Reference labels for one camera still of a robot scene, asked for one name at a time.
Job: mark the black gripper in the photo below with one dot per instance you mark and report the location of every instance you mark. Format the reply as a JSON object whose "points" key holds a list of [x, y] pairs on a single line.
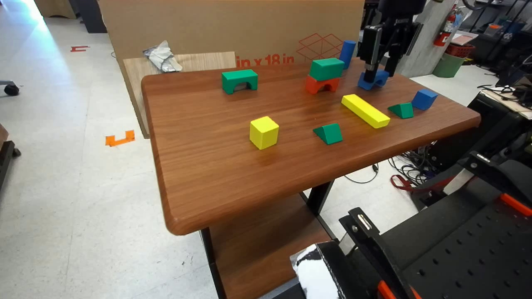
{"points": [[388, 29]]}

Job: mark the blue arch block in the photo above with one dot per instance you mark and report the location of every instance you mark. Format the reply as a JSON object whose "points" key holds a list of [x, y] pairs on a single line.
{"points": [[379, 80]]}

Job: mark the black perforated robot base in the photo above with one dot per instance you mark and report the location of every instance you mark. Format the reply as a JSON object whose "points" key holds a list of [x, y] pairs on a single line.
{"points": [[474, 243]]}

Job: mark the tall blue block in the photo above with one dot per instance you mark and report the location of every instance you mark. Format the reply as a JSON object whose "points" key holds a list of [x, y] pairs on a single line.
{"points": [[348, 52]]}

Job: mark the green rectangular block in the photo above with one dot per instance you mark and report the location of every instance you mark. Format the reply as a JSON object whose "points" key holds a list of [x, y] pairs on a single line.
{"points": [[326, 69]]}

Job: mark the blue cube block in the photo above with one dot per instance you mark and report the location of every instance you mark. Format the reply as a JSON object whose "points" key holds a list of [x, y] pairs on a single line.
{"points": [[424, 100]]}

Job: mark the long yellow block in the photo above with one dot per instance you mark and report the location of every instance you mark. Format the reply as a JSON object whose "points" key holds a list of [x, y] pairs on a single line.
{"points": [[366, 112]]}

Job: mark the green wedge block left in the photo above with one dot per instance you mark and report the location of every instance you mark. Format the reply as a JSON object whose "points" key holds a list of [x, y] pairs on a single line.
{"points": [[402, 110]]}

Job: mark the green wedge block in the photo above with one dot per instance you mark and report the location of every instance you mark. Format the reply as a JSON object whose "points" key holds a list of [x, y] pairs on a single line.
{"points": [[402, 110], [329, 133]]}

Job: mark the orange arch block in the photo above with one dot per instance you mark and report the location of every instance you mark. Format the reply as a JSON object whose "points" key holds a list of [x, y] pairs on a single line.
{"points": [[326, 85]]}

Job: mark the green wedge block right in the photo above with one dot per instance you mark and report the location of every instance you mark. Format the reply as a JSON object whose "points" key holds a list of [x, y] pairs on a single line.
{"points": [[329, 133]]}

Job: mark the green arch block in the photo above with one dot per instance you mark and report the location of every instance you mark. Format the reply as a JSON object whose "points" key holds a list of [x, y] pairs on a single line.
{"points": [[235, 79]]}

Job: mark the yellow cube block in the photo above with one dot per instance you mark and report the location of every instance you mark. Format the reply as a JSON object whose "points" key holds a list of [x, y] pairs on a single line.
{"points": [[263, 132]]}

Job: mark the red fire extinguisher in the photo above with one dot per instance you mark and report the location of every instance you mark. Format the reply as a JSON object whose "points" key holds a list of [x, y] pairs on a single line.
{"points": [[449, 24]]}

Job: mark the green bucket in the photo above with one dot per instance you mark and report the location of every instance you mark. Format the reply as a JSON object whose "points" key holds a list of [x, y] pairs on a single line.
{"points": [[447, 67]]}

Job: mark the large cardboard box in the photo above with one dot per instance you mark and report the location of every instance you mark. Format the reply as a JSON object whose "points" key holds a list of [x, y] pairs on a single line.
{"points": [[258, 32]]}

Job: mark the white crumpled cloth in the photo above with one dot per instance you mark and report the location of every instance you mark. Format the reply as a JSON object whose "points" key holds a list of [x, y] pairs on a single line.
{"points": [[163, 59]]}

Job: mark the wooden table lower shelf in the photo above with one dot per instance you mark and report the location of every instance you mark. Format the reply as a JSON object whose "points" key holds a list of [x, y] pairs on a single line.
{"points": [[250, 255]]}

